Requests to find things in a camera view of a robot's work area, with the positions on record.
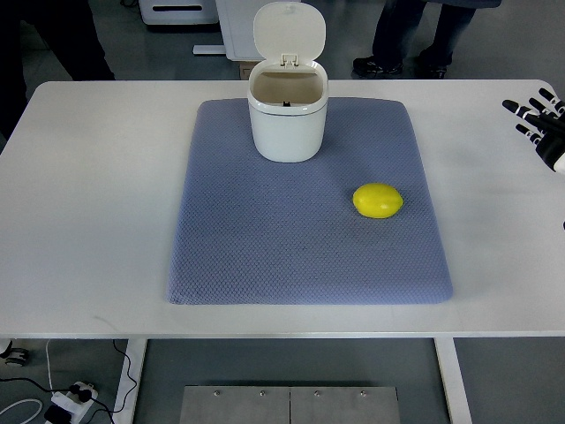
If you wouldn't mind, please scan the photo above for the cardboard box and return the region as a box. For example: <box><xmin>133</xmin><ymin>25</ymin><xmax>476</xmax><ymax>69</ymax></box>
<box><xmin>238</xmin><ymin>61</ymin><xmax>257</xmax><ymax>80</ymax></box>

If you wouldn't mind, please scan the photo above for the yellow lemon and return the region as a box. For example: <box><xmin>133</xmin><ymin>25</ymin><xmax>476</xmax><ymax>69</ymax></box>
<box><xmin>352</xmin><ymin>183</ymin><xmax>403</xmax><ymax>219</ymax></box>

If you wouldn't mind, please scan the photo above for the white table leg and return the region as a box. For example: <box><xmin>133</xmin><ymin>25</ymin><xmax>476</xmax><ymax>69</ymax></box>
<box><xmin>433</xmin><ymin>337</ymin><xmax>472</xmax><ymax>424</ymax></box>
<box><xmin>112</xmin><ymin>338</ymin><xmax>147</xmax><ymax>424</ymax></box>

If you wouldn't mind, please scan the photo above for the black cable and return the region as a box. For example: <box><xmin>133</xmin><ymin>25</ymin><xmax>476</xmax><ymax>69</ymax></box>
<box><xmin>0</xmin><ymin>338</ymin><xmax>139</xmax><ymax>424</ymax></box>

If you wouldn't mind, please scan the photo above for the white appliance with slot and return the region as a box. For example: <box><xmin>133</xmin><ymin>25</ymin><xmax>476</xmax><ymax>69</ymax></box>
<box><xmin>139</xmin><ymin>0</ymin><xmax>219</xmax><ymax>26</ymax></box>

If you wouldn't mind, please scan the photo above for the left white table leg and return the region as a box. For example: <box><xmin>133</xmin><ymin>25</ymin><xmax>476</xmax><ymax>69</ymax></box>
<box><xmin>112</xmin><ymin>338</ymin><xmax>147</xmax><ymax>424</ymax></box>

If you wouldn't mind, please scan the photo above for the right white table leg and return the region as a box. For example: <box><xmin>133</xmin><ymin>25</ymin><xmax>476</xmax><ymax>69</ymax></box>
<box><xmin>433</xmin><ymin>337</ymin><xmax>472</xmax><ymax>424</ymax></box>

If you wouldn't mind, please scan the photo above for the metal floor plate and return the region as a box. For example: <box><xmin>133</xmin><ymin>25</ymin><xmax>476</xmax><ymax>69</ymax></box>
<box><xmin>179</xmin><ymin>386</ymin><xmax>401</xmax><ymax>423</ymax></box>

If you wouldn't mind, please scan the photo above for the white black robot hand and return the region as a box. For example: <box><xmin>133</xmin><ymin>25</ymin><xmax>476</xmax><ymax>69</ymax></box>
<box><xmin>501</xmin><ymin>87</ymin><xmax>564</xmax><ymax>175</ymax></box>

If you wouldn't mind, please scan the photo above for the person in black clothes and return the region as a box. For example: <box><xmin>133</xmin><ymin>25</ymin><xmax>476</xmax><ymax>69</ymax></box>
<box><xmin>1</xmin><ymin>1</ymin><xmax>115</xmax><ymax>140</ymax></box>

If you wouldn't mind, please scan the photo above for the caster wheel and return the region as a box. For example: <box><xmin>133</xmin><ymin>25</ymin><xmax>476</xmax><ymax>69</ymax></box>
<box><xmin>0</xmin><ymin>339</ymin><xmax>29</xmax><ymax>367</ymax></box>

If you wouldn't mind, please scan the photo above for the white power strip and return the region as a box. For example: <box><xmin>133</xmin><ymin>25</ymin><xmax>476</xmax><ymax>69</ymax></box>
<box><xmin>51</xmin><ymin>382</ymin><xmax>98</xmax><ymax>423</ymax></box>

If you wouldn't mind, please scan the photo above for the white cable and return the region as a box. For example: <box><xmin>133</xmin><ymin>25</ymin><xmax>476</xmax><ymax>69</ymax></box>
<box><xmin>0</xmin><ymin>338</ymin><xmax>58</xmax><ymax>424</ymax></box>

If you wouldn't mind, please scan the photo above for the white trash bin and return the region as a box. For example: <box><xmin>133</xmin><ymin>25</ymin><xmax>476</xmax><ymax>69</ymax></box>
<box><xmin>247</xmin><ymin>2</ymin><xmax>328</xmax><ymax>163</ymax></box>

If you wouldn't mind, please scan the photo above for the person in dark trousers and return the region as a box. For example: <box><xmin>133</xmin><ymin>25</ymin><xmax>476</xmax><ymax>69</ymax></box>
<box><xmin>352</xmin><ymin>0</ymin><xmax>481</xmax><ymax>80</ymax></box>

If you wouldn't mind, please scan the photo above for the white cabinet base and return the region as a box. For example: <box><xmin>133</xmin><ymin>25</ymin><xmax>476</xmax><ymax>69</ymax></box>
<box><xmin>192</xmin><ymin>0</ymin><xmax>267</xmax><ymax>62</ymax></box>

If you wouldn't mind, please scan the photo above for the blue quilted mat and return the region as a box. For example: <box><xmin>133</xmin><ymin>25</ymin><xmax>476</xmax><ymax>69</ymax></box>
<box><xmin>167</xmin><ymin>97</ymin><xmax>453</xmax><ymax>305</ymax></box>

